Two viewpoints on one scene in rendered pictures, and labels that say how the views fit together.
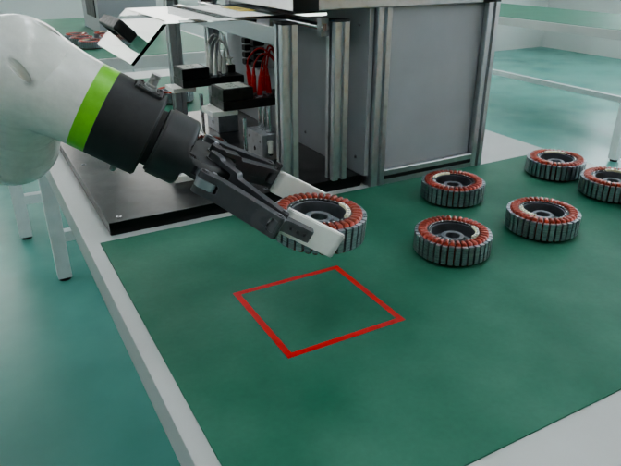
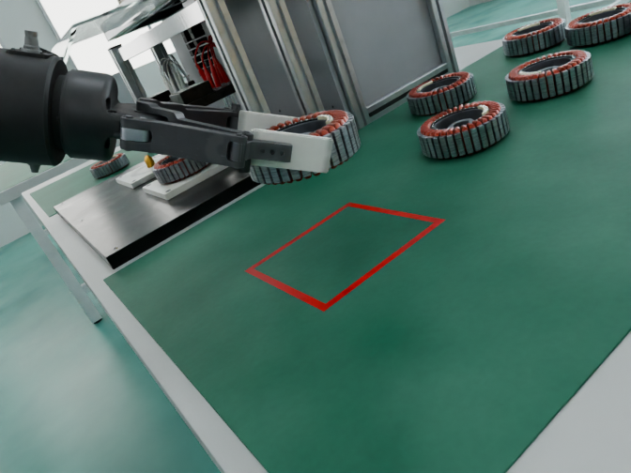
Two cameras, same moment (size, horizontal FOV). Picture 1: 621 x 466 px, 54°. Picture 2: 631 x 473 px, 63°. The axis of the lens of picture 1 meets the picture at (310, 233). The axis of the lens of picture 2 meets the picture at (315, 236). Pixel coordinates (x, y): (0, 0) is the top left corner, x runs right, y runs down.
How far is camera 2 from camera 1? 24 cm
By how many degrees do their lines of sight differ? 3
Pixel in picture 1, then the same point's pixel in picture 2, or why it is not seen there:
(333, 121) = (295, 75)
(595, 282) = not seen: outside the picture
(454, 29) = not seen: outside the picture
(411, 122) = (375, 51)
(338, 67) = (278, 16)
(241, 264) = (248, 241)
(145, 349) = (158, 366)
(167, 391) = (189, 404)
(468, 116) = (428, 27)
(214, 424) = (252, 423)
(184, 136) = (91, 90)
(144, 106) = (25, 69)
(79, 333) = not seen: hidden behind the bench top
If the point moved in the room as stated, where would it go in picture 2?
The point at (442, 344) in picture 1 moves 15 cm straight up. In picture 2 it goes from (500, 225) to (460, 61)
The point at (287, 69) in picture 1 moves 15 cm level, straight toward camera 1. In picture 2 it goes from (226, 35) to (223, 37)
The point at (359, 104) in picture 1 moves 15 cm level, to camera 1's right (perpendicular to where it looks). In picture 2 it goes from (315, 50) to (396, 16)
